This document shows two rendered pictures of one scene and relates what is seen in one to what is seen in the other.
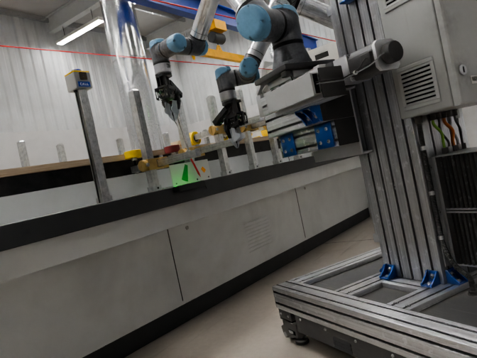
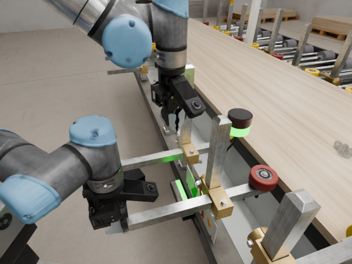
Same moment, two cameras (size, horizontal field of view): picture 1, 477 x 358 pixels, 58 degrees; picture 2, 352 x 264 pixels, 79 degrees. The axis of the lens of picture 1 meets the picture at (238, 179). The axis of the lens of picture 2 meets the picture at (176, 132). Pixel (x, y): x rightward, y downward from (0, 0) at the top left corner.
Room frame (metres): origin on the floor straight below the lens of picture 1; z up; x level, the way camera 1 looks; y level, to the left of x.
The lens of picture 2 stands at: (2.24, -0.20, 1.39)
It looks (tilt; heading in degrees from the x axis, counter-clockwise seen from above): 37 degrees down; 123
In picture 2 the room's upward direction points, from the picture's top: straight up
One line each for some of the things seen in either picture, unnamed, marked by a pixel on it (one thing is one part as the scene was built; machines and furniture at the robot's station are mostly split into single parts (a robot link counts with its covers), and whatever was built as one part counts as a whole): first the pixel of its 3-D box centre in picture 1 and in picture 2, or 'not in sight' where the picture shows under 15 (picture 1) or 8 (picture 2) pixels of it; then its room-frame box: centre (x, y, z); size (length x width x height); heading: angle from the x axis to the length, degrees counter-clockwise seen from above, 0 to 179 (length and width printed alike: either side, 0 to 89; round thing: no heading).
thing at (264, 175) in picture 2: (173, 155); (260, 185); (2.22, 0.30, 0.85); 0.08 x 0.08 x 0.11
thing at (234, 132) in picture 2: not in sight; (237, 126); (2.12, 0.25, 1.08); 0.06 x 0.06 x 0.02
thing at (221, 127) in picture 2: (187, 147); (212, 182); (2.09, 0.21, 0.87); 0.04 x 0.04 x 0.48; 51
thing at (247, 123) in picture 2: not in sight; (239, 118); (2.12, 0.25, 1.10); 0.06 x 0.06 x 0.02
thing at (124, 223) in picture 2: not in sight; (123, 219); (1.97, -0.03, 0.90); 0.05 x 0.02 x 0.09; 141
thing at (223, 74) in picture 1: (225, 79); (95, 147); (1.94, -0.04, 1.12); 0.09 x 0.08 x 0.11; 92
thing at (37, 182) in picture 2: (246, 74); (41, 178); (1.93, -0.13, 1.12); 0.11 x 0.11 x 0.08; 2
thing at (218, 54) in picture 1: (220, 54); not in sight; (7.22, -0.13, 2.65); 1.70 x 0.09 x 0.32; 146
